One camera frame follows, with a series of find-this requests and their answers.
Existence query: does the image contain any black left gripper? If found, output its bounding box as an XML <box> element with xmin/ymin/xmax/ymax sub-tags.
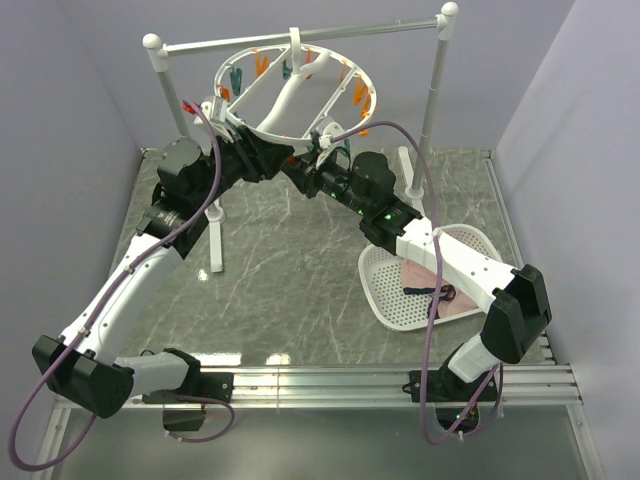
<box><xmin>192</xmin><ymin>124</ymin><xmax>295</xmax><ymax>209</ymax></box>

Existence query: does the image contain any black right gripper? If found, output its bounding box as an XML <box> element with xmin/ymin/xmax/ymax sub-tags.
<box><xmin>281</xmin><ymin>149</ymin><xmax>370</xmax><ymax>218</ymax></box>

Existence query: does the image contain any white round clip hanger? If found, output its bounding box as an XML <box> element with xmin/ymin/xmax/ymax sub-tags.
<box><xmin>212</xmin><ymin>27</ymin><xmax>378</xmax><ymax>151</ymax></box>

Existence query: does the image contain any white perforated plastic basket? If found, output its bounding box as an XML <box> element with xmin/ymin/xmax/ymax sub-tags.
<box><xmin>358</xmin><ymin>224</ymin><xmax>502</xmax><ymax>332</ymax></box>

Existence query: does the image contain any pink underwear navy trim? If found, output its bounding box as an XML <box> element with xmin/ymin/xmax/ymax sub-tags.
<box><xmin>400</xmin><ymin>260</ymin><xmax>477</xmax><ymax>319</ymax></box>

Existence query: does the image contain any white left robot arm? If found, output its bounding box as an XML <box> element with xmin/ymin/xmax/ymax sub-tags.
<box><xmin>32</xmin><ymin>128</ymin><xmax>294</xmax><ymax>419</ymax></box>

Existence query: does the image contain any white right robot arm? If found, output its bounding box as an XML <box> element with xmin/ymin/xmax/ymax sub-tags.
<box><xmin>282</xmin><ymin>152</ymin><xmax>552</xmax><ymax>402</ymax></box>

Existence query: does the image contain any teal front right peg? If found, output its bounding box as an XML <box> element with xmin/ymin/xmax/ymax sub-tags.
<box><xmin>336</xmin><ymin>140</ymin><xmax>351</xmax><ymax>159</ymax></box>

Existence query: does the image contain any teal back clothes peg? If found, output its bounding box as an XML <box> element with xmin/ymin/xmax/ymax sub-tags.
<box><xmin>281</xmin><ymin>60</ymin><xmax>292</xmax><ymax>80</ymax></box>

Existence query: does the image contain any teal left back peg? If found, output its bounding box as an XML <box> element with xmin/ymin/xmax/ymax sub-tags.
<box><xmin>229</xmin><ymin>67</ymin><xmax>243</xmax><ymax>97</ymax></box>

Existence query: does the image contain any orange right middle peg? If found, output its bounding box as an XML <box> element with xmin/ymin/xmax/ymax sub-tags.
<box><xmin>361</xmin><ymin>94</ymin><xmax>375</xmax><ymax>120</ymax></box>

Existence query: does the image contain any orange back left peg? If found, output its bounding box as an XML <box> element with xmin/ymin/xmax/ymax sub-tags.
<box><xmin>254</xmin><ymin>50</ymin><xmax>270</xmax><ymax>78</ymax></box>

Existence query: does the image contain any orange right upper peg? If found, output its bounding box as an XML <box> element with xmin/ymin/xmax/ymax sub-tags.
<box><xmin>352</xmin><ymin>75</ymin><xmax>368</xmax><ymax>105</ymax></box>

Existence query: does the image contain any orange right back peg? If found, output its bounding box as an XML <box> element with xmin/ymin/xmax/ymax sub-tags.
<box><xmin>339</xmin><ymin>61</ymin><xmax>348</xmax><ymax>85</ymax></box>

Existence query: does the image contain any white clothes rack stand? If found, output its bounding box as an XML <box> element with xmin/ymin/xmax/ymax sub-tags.
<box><xmin>142</xmin><ymin>1</ymin><xmax>460</xmax><ymax>274</ymax></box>

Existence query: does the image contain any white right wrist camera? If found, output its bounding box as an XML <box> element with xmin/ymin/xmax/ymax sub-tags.
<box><xmin>311</xmin><ymin>116</ymin><xmax>346</xmax><ymax>170</ymax></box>

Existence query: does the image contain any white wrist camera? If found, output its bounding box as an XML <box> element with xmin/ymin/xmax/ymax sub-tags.
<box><xmin>182</xmin><ymin>95</ymin><xmax>236</xmax><ymax>142</ymax></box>
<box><xmin>311</xmin><ymin>116</ymin><xmax>346</xmax><ymax>170</ymax></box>

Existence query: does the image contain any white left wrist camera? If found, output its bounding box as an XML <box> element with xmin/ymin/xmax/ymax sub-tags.
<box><xmin>182</xmin><ymin>95</ymin><xmax>236</xmax><ymax>142</ymax></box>

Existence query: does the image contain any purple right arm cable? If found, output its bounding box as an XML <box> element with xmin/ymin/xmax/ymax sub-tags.
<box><xmin>332</xmin><ymin>121</ymin><xmax>504</xmax><ymax>446</ymax></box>

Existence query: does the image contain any aluminium mounting rail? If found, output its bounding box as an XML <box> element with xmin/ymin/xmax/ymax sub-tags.
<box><xmin>53</xmin><ymin>363</ymin><xmax>585</xmax><ymax>410</ymax></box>

